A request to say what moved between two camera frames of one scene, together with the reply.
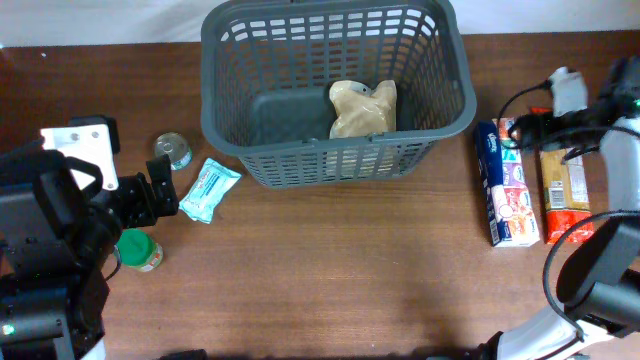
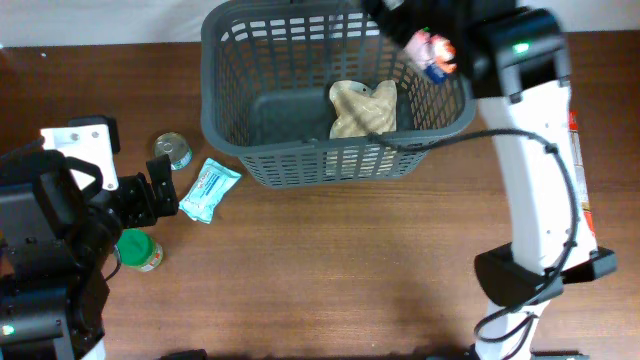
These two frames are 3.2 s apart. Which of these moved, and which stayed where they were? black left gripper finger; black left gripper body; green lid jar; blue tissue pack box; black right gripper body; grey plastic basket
Moved: blue tissue pack box; black right gripper body
Stayed: grey plastic basket; black left gripper finger; green lid jar; black left gripper body
